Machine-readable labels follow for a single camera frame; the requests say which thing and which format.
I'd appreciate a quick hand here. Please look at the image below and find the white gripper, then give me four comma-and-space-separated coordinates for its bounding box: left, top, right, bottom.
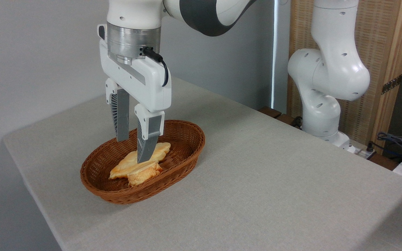
97, 24, 172, 163

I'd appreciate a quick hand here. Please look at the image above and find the golden bread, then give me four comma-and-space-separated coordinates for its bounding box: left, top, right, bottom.
109, 142, 171, 187

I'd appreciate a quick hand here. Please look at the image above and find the brown wicker basket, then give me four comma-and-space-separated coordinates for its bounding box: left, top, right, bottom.
80, 120, 206, 205

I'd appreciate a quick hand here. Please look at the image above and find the brown wooden bench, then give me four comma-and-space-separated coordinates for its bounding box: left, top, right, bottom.
259, 106, 303, 130

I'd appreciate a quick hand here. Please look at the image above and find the dark metal screen hinge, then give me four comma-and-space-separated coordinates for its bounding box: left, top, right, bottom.
381, 74, 402, 95

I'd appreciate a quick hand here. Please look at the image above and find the wooden woven folding screen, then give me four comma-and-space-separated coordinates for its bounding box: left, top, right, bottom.
286, 0, 402, 154

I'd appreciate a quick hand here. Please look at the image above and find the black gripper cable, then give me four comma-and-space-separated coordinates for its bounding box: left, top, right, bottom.
142, 47, 169, 87

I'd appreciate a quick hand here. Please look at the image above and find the black cable bundle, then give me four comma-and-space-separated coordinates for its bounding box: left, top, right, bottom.
377, 131, 402, 161

